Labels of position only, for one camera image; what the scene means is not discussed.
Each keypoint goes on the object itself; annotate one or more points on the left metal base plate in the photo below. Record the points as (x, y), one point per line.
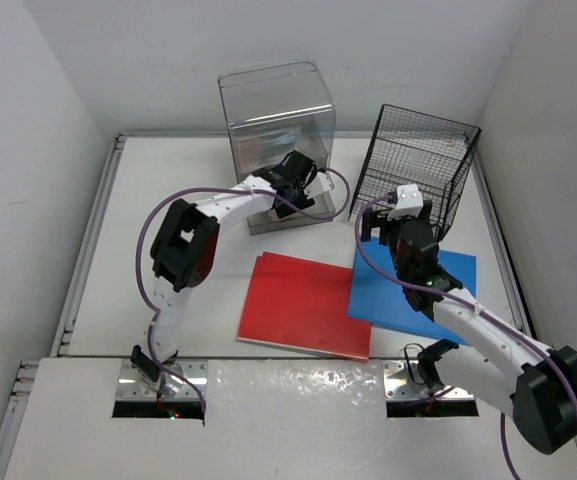
(134, 386)

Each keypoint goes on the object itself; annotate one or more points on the red folder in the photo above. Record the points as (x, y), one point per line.
(302, 305)

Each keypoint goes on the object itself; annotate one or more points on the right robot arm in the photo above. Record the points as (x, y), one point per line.
(529, 381)

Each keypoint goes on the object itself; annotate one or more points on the clear plastic drawer unit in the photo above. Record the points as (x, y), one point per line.
(274, 110)

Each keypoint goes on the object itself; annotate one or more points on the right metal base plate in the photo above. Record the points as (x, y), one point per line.
(400, 387)

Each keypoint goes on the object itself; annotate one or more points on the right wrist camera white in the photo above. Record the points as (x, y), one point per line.
(408, 202)

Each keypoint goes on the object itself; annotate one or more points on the metal base plate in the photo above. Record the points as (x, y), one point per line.
(134, 386)
(400, 387)

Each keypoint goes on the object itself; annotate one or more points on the black wire mesh rack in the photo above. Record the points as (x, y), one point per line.
(408, 147)

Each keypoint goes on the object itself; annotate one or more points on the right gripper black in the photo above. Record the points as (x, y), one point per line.
(375, 219)

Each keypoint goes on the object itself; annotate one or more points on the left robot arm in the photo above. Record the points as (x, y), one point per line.
(184, 247)

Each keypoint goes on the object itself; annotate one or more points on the blue folder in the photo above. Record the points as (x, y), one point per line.
(375, 299)

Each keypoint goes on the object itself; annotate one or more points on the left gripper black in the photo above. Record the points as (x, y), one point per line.
(281, 210)

